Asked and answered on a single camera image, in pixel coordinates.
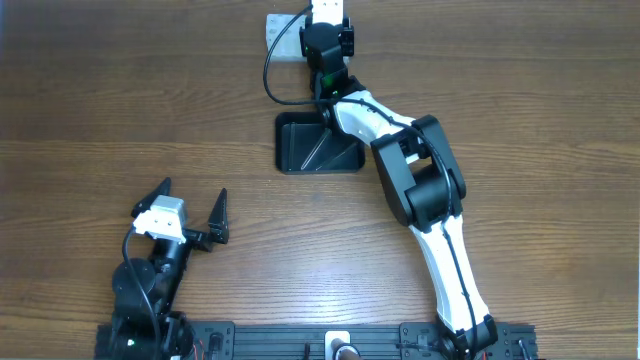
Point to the white test tube rack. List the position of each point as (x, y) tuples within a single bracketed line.
[(285, 42)]

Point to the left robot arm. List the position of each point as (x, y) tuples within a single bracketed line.
[(167, 270)]

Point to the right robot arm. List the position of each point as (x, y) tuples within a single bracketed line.
[(432, 250)]

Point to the black tray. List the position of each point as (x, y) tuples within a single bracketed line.
[(305, 162)]

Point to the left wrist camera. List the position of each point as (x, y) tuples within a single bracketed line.
[(162, 220)]

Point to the clear test tube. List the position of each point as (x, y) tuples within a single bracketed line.
[(292, 147), (340, 155), (316, 149)]

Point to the mounting rail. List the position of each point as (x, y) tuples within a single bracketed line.
[(280, 341)]

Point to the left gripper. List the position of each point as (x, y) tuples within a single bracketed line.
[(199, 240)]

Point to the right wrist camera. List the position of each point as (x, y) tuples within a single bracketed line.
[(327, 11)]

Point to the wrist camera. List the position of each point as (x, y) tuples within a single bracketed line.
[(327, 11), (162, 220)]

